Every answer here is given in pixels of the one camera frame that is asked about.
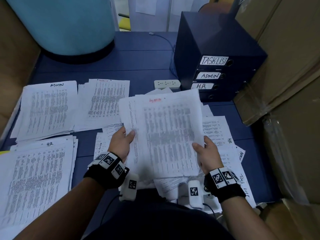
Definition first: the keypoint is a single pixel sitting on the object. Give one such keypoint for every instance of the person's left hand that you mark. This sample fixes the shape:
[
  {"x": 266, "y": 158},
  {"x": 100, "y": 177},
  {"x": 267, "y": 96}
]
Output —
[{"x": 121, "y": 145}]

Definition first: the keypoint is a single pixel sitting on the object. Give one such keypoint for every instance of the neat stack of printed papers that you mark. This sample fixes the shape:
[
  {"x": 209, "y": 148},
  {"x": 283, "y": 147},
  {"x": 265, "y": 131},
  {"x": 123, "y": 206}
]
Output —
[
  {"x": 47, "y": 110},
  {"x": 35, "y": 182},
  {"x": 102, "y": 102}
]

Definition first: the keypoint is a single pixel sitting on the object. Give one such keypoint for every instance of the teal cylindrical barrel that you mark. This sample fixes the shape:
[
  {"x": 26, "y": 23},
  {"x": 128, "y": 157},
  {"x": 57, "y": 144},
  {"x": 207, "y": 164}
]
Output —
[{"x": 65, "y": 20}]

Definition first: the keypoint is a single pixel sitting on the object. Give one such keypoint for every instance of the person's left forearm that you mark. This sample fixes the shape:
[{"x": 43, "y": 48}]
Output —
[{"x": 55, "y": 212}]

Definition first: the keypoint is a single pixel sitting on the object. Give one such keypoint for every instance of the person's right hand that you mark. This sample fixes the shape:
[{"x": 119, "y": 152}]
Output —
[{"x": 209, "y": 156}]

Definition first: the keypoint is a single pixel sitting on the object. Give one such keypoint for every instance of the black marker wristband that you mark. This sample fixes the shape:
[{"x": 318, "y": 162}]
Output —
[
  {"x": 225, "y": 183},
  {"x": 106, "y": 170}
]

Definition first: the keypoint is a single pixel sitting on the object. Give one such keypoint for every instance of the yellow folder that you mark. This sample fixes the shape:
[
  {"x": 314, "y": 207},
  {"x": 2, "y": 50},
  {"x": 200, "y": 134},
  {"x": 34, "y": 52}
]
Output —
[{"x": 4, "y": 153}]

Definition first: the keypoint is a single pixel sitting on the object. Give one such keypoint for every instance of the person's dark trousers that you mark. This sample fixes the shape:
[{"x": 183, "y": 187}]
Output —
[{"x": 160, "y": 222}]

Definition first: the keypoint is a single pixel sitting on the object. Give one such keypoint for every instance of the white power strip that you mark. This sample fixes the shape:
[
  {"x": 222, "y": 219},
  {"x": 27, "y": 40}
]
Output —
[{"x": 167, "y": 84}]

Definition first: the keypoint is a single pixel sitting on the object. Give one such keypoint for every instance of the white partition panel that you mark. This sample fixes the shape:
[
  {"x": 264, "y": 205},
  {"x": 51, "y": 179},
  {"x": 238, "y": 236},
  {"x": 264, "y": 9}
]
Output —
[{"x": 155, "y": 12}]

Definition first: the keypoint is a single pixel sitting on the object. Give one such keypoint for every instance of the bundle of printed papers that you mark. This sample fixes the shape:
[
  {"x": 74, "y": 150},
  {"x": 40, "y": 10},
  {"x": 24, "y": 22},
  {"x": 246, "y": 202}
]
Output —
[{"x": 165, "y": 132}]

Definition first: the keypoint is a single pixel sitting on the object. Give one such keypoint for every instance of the person's right forearm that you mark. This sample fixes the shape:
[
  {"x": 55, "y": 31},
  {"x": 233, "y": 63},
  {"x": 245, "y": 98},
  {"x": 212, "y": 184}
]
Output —
[{"x": 245, "y": 220}]

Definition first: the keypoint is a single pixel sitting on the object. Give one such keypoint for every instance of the pile of printed papers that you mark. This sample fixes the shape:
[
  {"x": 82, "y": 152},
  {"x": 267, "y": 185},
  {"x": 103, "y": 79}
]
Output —
[{"x": 220, "y": 132}]

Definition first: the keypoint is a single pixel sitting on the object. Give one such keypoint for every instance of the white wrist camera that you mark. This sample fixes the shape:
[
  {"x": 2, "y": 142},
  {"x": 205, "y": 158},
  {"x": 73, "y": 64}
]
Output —
[
  {"x": 130, "y": 185},
  {"x": 195, "y": 193}
]

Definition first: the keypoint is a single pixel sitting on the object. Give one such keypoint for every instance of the brown cardboard box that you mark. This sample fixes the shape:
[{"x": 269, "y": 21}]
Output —
[{"x": 290, "y": 52}]

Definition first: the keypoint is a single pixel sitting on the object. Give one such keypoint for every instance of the yellow plastic item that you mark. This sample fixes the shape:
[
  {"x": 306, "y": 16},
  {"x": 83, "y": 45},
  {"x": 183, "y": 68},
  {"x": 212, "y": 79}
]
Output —
[{"x": 125, "y": 23}]

